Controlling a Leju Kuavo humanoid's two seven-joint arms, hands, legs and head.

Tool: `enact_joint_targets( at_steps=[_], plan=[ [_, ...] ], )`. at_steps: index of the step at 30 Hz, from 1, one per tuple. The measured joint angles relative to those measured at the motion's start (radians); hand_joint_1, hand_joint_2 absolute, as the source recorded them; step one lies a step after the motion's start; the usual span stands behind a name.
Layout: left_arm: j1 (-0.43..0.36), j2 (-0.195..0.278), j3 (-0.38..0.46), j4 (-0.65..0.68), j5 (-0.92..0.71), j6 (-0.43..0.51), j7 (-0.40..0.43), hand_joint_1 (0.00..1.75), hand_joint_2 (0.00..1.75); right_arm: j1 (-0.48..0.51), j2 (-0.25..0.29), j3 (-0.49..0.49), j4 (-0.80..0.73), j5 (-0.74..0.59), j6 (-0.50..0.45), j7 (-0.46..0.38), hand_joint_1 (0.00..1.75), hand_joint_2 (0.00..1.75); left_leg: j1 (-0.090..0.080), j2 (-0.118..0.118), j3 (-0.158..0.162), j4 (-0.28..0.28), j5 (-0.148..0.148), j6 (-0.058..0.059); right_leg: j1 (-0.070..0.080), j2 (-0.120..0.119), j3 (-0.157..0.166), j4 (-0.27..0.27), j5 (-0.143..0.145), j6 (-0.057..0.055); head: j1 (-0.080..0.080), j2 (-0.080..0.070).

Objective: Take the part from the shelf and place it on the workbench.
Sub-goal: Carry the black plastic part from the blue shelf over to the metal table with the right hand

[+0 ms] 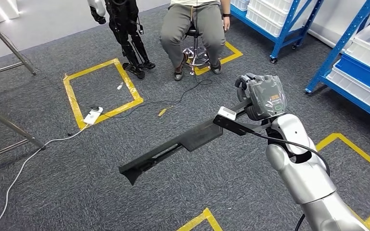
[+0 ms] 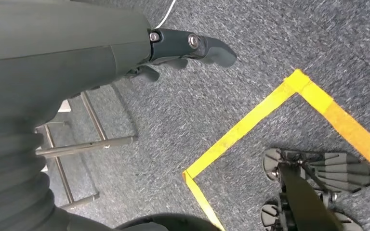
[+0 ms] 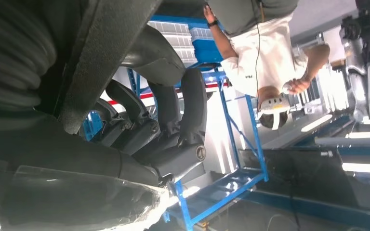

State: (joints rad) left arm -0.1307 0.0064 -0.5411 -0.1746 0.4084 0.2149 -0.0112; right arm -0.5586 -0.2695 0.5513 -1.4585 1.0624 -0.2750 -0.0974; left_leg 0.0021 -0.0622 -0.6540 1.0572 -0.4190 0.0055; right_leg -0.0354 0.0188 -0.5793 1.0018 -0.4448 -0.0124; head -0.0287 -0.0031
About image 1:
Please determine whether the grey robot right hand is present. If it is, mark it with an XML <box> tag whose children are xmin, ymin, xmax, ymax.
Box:
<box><xmin>234</xmin><ymin>73</ymin><xmax>288</xmax><ymax>122</ymax></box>

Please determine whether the white power strip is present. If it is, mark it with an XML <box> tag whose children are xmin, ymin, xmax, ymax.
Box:
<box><xmin>83</xmin><ymin>106</ymin><xmax>104</xmax><ymax>126</ymax></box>

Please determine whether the yellow screwdriver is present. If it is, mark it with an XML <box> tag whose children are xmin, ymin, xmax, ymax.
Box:
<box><xmin>158</xmin><ymin>105</ymin><xmax>175</xmax><ymax>117</ymax></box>

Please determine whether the black plastic frame part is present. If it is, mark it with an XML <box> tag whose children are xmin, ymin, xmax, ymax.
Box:
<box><xmin>119</xmin><ymin>98</ymin><xmax>253</xmax><ymax>186</ymax></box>

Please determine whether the person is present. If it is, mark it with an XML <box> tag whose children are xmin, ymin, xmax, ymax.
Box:
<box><xmin>159</xmin><ymin>0</ymin><xmax>232</xmax><ymax>81</ymax></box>

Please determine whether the black humanoid robot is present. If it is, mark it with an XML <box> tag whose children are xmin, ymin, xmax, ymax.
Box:
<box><xmin>87</xmin><ymin>0</ymin><xmax>156</xmax><ymax>80</ymax></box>

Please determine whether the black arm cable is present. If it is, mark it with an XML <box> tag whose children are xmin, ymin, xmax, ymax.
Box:
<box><xmin>238</xmin><ymin>127</ymin><xmax>331</xmax><ymax>231</ymax></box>

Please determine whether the blue plastic bin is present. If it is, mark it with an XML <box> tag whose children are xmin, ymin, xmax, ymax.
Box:
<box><xmin>334</xmin><ymin>52</ymin><xmax>370</xmax><ymax>99</ymax></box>

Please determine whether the thin black floor cable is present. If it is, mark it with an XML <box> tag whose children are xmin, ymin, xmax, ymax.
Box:
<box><xmin>89</xmin><ymin>78</ymin><xmax>214</xmax><ymax>120</ymax></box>

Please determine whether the yellow floor tape square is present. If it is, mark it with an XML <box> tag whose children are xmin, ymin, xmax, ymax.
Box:
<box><xmin>193</xmin><ymin>41</ymin><xmax>244</xmax><ymax>77</ymax></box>
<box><xmin>316</xmin><ymin>133</ymin><xmax>370</xmax><ymax>231</ymax></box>
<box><xmin>63</xmin><ymin>58</ymin><xmax>144</xmax><ymax>130</ymax></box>
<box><xmin>176</xmin><ymin>207</ymin><xmax>224</xmax><ymax>231</ymax></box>

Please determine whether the white box plinth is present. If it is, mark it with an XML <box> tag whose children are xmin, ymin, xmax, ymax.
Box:
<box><xmin>0</xmin><ymin>0</ymin><xmax>21</xmax><ymax>29</ymax></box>

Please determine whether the chrome stool black seat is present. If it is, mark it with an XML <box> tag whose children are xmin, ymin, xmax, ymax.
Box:
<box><xmin>182</xmin><ymin>25</ymin><xmax>212</xmax><ymax>77</ymax></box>

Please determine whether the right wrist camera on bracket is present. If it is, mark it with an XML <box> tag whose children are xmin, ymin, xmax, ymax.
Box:
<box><xmin>212</xmin><ymin>106</ymin><xmax>273</xmax><ymax>137</ymax></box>

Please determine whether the blue metal shelf rack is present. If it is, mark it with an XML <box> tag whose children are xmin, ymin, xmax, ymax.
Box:
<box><xmin>304</xmin><ymin>0</ymin><xmax>370</xmax><ymax>127</ymax></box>
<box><xmin>229</xmin><ymin>0</ymin><xmax>325</xmax><ymax>64</ymax></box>

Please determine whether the white power cable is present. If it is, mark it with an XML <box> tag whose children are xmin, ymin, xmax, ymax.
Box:
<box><xmin>0</xmin><ymin>122</ymin><xmax>92</xmax><ymax>231</ymax></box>

